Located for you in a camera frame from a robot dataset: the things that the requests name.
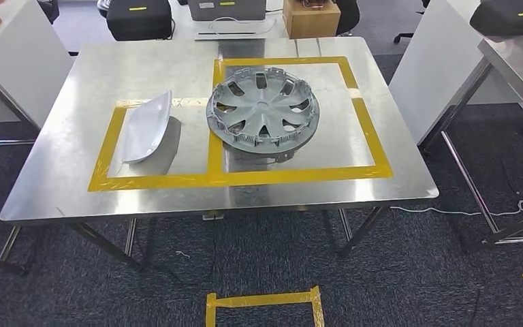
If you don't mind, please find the white floor cable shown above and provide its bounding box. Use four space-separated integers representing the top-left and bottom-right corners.
390 200 523 219

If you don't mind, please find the white plastic shell part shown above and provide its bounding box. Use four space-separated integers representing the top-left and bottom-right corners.
121 90 173 164

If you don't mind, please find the black office chair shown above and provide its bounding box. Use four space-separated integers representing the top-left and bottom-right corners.
37 0 60 25

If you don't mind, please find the silver wheel hub cap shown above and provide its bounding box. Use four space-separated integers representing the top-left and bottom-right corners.
206 66 321 158

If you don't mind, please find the grey computer case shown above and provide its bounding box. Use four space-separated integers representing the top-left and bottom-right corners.
187 0 268 22

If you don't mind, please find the white desk cable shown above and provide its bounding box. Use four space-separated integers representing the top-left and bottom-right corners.
208 16 286 36

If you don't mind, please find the white desk panel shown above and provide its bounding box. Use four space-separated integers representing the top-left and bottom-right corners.
388 0 522 146
0 0 75 129

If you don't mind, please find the black carrying case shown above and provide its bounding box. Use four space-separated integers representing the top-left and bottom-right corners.
106 0 174 42
469 0 523 37

